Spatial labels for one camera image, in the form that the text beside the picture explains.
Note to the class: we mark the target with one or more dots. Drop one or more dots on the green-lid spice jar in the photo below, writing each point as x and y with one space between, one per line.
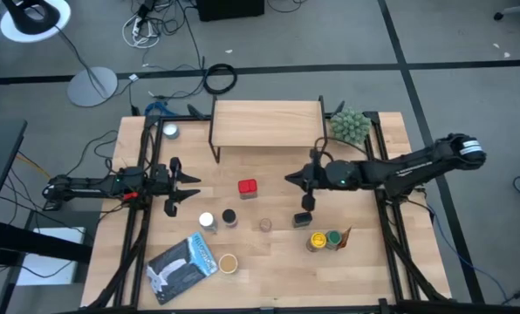
333 238

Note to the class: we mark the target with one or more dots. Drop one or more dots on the yellow-lid spice jar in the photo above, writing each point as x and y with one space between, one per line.
317 240

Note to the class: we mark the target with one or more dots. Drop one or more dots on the wide tan-lid jar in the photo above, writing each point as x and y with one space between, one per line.
228 263

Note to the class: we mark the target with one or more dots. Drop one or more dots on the black aluminium table frame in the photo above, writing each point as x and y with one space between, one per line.
143 244

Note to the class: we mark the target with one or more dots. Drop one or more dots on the small silver round tin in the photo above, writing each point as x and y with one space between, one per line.
171 131

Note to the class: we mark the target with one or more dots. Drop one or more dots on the orange spice pouch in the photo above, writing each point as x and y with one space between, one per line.
345 237

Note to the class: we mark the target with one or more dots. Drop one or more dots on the floor lamp with round base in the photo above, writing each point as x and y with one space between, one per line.
92 87

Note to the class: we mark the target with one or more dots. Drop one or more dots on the white box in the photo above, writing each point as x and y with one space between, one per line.
46 266

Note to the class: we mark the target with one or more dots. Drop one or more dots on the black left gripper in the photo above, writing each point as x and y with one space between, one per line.
162 181

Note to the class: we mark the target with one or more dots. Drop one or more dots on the office chair base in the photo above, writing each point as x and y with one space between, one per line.
517 9

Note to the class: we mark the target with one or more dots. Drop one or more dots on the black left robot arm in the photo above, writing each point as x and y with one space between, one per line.
90 186

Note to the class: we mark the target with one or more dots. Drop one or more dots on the black box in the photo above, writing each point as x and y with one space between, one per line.
229 8

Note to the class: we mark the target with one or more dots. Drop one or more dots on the white power strip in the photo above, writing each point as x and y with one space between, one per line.
136 27

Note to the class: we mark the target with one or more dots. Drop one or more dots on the potted green cactus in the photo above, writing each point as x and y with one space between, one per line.
350 126

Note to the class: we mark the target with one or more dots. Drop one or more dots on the small clear spice jar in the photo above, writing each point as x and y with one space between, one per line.
265 224

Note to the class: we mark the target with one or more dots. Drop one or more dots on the wooden shelf riser black legs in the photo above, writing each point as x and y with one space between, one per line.
264 124

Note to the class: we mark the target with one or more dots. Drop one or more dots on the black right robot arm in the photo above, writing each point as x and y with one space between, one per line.
417 168

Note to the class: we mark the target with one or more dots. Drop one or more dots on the white-lid spice jar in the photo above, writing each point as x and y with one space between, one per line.
207 220

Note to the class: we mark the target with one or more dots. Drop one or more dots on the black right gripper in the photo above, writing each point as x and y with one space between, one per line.
319 176

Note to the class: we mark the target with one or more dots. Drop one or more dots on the red-lid patterned spice tin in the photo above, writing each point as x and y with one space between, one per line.
247 186

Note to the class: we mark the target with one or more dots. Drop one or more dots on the Yellowstone book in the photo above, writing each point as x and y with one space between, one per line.
179 270

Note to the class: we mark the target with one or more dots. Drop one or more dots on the black-lid spice jar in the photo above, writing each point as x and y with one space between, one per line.
229 216

